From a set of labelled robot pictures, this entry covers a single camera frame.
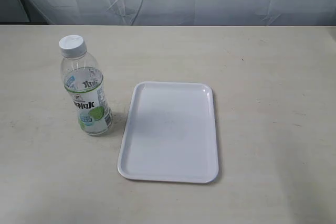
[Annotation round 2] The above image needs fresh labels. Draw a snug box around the clear water bottle white cap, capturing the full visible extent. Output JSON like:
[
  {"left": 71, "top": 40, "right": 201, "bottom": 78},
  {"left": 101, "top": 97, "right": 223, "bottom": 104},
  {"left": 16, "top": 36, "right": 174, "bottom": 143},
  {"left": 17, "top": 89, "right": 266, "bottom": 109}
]
[{"left": 59, "top": 35, "right": 113, "bottom": 135}]

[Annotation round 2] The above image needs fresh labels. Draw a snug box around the white rectangular plastic tray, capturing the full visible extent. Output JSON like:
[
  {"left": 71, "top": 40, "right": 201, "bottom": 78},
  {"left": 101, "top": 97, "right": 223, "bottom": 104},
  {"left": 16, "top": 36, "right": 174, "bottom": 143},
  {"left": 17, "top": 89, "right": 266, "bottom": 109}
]
[{"left": 117, "top": 81, "right": 219, "bottom": 184}]

